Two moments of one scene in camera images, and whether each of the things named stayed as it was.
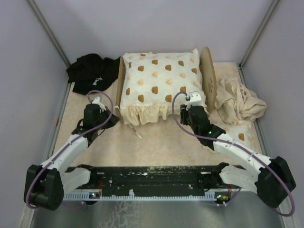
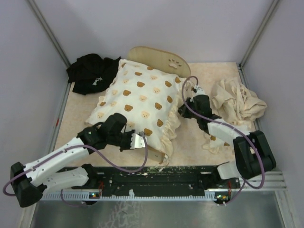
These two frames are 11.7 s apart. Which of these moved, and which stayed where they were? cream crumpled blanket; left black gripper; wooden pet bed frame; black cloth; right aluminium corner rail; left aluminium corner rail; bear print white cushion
Moved: bear print white cushion; left black gripper; wooden pet bed frame
Stayed: cream crumpled blanket; right aluminium corner rail; black cloth; left aluminium corner rail
